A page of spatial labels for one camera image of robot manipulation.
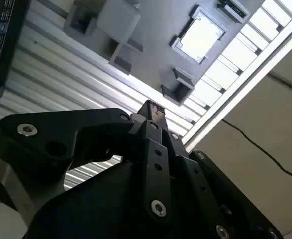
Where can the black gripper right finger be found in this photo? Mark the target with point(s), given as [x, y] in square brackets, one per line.
[210, 189]

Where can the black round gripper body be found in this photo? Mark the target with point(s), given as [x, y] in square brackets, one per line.
[98, 204]

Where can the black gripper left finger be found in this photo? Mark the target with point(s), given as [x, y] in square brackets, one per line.
[61, 124]

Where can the silver square CPU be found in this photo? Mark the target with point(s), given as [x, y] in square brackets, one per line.
[201, 37]

